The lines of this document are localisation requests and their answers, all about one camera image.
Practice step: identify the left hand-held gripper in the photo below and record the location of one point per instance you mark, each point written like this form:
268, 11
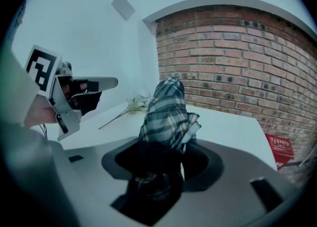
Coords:
42, 70

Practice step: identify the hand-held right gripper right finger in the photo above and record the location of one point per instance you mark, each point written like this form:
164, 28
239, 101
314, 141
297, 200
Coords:
237, 196

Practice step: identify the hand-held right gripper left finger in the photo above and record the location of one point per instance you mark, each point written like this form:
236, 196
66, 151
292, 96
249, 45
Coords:
89, 171

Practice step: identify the plaid umbrella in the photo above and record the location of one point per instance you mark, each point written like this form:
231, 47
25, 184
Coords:
166, 117

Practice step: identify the person's left forearm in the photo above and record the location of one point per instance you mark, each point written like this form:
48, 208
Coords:
39, 114

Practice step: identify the person's left hand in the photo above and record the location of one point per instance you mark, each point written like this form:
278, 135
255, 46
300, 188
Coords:
66, 92

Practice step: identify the white artificial flower sprig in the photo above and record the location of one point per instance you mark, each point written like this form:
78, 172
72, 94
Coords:
138, 104

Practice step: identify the red fire extinguisher box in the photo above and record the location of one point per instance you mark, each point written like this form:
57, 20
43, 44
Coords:
281, 149

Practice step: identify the white table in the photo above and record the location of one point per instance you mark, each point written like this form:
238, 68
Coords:
227, 131

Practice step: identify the white square wall panel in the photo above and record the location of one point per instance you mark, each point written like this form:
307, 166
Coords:
123, 6

